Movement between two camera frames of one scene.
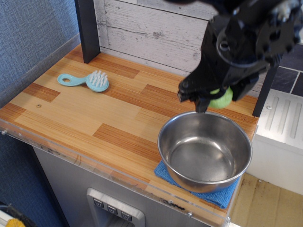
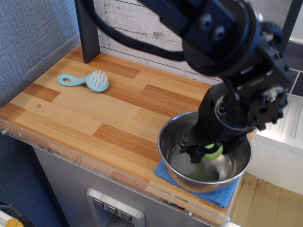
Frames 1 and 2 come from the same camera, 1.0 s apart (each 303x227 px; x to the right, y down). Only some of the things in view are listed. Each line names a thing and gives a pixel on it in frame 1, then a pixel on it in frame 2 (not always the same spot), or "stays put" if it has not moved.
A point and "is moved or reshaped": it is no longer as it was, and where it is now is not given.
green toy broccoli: [223, 101] is moved or reshaped
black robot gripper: [232, 56] → [222, 117]
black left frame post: [88, 29] stays put
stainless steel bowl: [204, 152] stays put
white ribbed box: [277, 154] stays put
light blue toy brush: [97, 81] stays put
